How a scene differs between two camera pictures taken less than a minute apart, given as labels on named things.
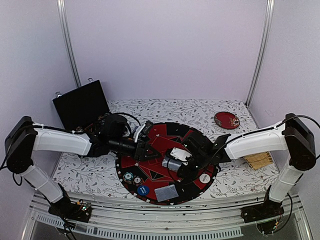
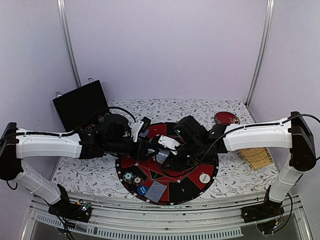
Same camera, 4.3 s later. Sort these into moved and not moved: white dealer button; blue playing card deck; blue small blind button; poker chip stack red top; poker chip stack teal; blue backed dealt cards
Moved: blue backed dealt cards; blue playing card deck
Not moved: white dealer button; poker chip stack teal; blue small blind button; poker chip stack red top
